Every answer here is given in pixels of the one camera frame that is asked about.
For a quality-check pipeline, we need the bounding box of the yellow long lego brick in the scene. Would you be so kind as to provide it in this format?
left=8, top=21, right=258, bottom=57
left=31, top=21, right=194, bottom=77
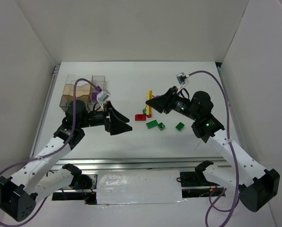
left=145, top=89, right=154, bottom=116

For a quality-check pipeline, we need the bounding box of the purple lego brick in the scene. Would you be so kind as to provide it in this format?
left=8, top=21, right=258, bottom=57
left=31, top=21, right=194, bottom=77
left=91, top=92, right=98, bottom=102

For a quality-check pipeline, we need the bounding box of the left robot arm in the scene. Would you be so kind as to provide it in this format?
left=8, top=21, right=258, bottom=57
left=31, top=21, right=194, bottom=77
left=0, top=100, right=132, bottom=225

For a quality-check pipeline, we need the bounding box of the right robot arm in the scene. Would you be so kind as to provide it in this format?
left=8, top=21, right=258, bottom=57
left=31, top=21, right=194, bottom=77
left=146, top=87, right=280, bottom=212

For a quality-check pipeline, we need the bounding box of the red flat lego brick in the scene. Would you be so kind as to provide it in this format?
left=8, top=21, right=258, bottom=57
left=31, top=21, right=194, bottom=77
left=135, top=114, right=146, bottom=121

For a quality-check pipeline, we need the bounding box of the green lego brick left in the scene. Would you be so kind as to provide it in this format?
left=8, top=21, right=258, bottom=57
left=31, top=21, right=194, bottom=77
left=146, top=120, right=158, bottom=129

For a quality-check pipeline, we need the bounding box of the green lego brick right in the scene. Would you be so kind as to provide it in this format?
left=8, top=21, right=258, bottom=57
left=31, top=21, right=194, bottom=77
left=175, top=122, right=185, bottom=131

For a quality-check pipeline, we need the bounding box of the clear compartment organizer tray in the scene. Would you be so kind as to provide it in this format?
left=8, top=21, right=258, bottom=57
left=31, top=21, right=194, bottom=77
left=59, top=74, right=93, bottom=112

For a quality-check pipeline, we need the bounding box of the clear narrow container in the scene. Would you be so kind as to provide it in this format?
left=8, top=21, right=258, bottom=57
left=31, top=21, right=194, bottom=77
left=88, top=75, right=106, bottom=111

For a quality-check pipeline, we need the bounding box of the white foil covered panel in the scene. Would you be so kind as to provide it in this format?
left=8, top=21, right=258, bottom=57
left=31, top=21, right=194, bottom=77
left=96, top=170, right=183, bottom=205

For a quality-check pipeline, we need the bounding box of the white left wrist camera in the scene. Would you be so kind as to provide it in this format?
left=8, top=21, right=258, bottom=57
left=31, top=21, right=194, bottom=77
left=97, top=90, right=110, bottom=104

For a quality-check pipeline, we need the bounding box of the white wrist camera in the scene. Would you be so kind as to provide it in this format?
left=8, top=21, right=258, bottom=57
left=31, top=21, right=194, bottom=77
left=176, top=72, right=189, bottom=86
left=97, top=90, right=110, bottom=104

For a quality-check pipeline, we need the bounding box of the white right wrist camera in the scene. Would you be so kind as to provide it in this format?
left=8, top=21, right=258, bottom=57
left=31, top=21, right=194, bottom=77
left=176, top=72, right=189, bottom=86

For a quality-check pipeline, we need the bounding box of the aluminium front rail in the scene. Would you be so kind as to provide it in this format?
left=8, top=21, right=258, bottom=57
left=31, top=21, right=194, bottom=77
left=51, top=157, right=229, bottom=171

